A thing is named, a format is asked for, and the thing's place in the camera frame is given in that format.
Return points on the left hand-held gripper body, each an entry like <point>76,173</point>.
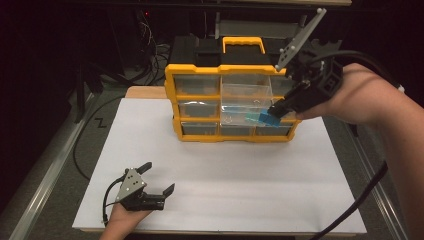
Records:
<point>133,186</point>

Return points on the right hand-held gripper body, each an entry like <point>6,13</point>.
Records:
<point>323,73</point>

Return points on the blue binder clip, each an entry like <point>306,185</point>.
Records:
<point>270,119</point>

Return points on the teal binder clip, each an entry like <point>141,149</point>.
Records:
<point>251,117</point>

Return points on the clear plastic drawer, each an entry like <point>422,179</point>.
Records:
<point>245,78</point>
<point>280,85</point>
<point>199,128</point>
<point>236,130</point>
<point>199,109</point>
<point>196,85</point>
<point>276,130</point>
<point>243,96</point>

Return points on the yellow drawer organizer cabinet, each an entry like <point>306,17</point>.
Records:
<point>196,69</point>

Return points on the person's left hand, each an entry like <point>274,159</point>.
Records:
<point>121,218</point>

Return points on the person's right hand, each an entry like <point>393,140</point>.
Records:
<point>356,96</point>

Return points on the white mat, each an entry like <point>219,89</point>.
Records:
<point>200,186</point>

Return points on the wooden board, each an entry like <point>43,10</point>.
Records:
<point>146,91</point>

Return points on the black stand leg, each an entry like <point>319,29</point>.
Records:
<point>81,93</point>

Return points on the aluminium rail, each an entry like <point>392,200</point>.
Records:
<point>43,180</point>
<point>376,186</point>

